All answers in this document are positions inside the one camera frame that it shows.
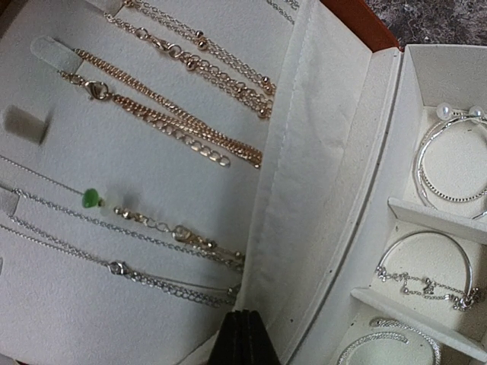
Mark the red jewelry box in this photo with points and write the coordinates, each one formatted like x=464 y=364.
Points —
x=312 y=197

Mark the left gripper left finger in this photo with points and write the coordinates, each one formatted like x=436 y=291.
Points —
x=228 y=347

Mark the gold necklace green stones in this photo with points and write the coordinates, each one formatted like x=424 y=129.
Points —
x=186 y=239

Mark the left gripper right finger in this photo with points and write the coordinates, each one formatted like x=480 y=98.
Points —
x=257 y=345

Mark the silver pearl open bangle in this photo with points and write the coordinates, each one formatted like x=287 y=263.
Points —
x=449 y=170

